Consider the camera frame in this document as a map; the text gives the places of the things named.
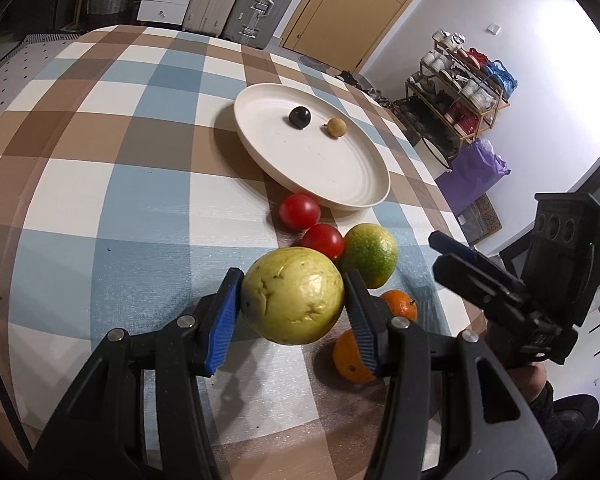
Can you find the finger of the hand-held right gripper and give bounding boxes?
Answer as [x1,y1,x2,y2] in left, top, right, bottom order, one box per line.
[432,254,536,326]
[428,231,519,289]

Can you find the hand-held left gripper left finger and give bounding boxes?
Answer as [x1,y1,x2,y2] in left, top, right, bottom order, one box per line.
[27,267,246,480]

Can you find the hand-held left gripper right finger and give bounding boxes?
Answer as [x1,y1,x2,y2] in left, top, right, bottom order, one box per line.
[342,269,561,480]

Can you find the orange mandarin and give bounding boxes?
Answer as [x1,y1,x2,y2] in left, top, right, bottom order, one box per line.
[332,329,378,384]
[380,289,418,322]

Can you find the yellow-green guava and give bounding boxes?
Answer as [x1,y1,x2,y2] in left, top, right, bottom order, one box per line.
[241,248,346,346]

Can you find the green-orange citrus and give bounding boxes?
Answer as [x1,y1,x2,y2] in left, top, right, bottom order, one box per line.
[339,223,399,290]

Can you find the red tomato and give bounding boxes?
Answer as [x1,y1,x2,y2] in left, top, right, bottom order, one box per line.
[301,223,345,261]
[279,193,322,231]

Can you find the cream round plate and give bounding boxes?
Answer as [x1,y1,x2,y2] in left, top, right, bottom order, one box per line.
[233,83,391,211]

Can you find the person's right forearm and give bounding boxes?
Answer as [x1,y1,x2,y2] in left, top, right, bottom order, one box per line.
[527,380,600,456]

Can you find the person's right hand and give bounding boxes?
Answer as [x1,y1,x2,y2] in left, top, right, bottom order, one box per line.
[507,362,548,403]

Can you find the grey flat bag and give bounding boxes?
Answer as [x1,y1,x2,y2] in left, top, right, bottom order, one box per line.
[456,210,481,246]

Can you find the patterned doormat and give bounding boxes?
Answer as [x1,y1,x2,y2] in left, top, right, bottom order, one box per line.
[472,194,503,241]

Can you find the purple bag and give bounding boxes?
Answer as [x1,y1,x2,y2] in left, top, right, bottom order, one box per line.
[436,140,511,216]

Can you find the wooden shoe rack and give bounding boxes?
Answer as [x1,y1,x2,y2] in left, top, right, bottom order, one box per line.
[395,30,518,161]

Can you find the rows of shoes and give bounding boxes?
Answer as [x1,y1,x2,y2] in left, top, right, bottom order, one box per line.
[397,30,518,158]

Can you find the scattered slippers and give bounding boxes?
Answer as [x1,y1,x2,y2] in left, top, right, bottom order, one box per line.
[337,70,396,107]

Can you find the wooden door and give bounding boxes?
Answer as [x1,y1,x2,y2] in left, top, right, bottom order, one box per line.
[280,0,443,73]

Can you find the grey ribbed suitcase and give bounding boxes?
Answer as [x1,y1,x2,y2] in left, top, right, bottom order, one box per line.
[222,0,305,50]

